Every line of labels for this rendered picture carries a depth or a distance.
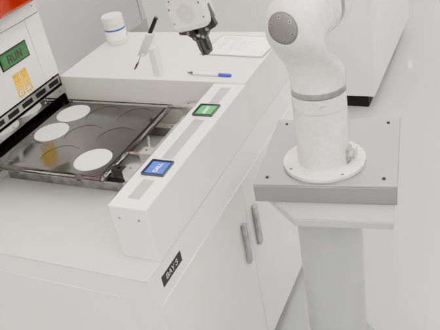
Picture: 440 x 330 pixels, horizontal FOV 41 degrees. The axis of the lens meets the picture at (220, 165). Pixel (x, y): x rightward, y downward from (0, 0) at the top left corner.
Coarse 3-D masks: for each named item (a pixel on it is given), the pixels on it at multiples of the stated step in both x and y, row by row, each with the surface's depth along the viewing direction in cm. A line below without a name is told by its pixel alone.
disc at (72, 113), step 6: (66, 108) 180; (72, 108) 179; (78, 108) 178; (84, 108) 178; (60, 114) 177; (66, 114) 176; (72, 114) 176; (78, 114) 175; (84, 114) 174; (60, 120) 173; (66, 120) 173; (72, 120) 172
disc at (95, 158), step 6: (96, 150) 155; (102, 150) 155; (108, 150) 154; (78, 156) 154; (84, 156) 153; (90, 156) 153; (96, 156) 152; (102, 156) 152; (108, 156) 151; (78, 162) 151; (84, 162) 151; (90, 162) 150; (96, 162) 150; (102, 162) 149; (78, 168) 149; (84, 168) 148; (90, 168) 148
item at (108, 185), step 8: (16, 176) 165; (24, 176) 164; (32, 176) 162; (40, 176) 161; (48, 176) 159; (64, 184) 158; (72, 184) 157; (80, 184) 156; (88, 184) 154; (96, 184) 153; (104, 184) 152; (112, 184) 151; (120, 184) 149
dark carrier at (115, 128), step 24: (48, 120) 175; (96, 120) 170; (120, 120) 167; (144, 120) 165; (24, 144) 165; (48, 144) 162; (72, 144) 160; (96, 144) 158; (120, 144) 156; (48, 168) 151; (72, 168) 149; (96, 168) 147
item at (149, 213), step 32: (224, 96) 155; (192, 128) 144; (224, 128) 149; (192, 160) 135; (224, 160) 151; (128, 192) 125; (160, 192) 123; (192, 192) 137; (128, 224) 123; (160, 224) 125; (160, 256) 126
